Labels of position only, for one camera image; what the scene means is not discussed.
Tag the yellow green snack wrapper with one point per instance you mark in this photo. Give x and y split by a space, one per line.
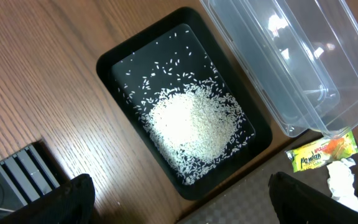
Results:
321 152

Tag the clear plastic bin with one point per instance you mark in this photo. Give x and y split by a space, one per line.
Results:
300 55

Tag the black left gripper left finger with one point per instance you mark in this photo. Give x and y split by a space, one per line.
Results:
71 202

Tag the black waste tray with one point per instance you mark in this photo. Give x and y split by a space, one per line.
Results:
129 40

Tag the crumpled white tissue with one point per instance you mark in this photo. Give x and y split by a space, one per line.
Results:
340 183

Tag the brown serving tray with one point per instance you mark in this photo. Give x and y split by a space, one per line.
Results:
248 200

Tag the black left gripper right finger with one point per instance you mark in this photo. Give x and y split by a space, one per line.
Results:
295 202

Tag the white rice pile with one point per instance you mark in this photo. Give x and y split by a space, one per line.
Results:
179 98

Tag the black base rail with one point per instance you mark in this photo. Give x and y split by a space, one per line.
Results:
26 176

